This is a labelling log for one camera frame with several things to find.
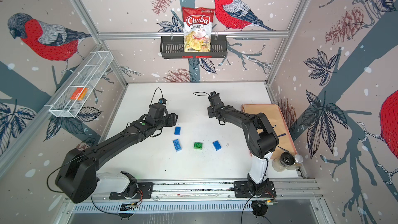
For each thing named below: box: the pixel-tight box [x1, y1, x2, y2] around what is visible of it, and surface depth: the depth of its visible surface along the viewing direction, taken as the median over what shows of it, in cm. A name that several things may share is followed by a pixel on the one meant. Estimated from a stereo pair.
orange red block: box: [70, 87, 89, 101], surface depth 73 cm
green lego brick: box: [193, 142, 204, 150], surface depth 89 cm
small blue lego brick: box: [174, 126, 181, 136], surface depth 94 cm
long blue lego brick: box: [172, 138, 182, 152], surface depth 90 cm
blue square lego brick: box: [212, 140, 222, 151], surface depth 89 cm
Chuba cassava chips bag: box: [182, 6, 215, 53], surface depth 87 cm
